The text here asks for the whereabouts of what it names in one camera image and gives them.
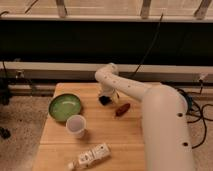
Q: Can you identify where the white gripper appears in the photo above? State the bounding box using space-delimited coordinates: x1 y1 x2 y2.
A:
98 89 119 103

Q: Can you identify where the brown oblong object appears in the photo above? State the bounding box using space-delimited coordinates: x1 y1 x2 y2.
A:
115 103 130 117

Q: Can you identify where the green bowl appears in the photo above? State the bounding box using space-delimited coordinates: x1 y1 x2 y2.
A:
48 93 82 122

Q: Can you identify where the black eraser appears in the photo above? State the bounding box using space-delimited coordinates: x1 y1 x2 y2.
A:
99 96 111 105

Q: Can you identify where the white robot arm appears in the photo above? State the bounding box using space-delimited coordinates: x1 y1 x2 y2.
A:
95 63 196 171

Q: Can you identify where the black cable bundle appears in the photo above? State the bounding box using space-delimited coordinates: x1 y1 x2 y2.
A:
176 87 213 150

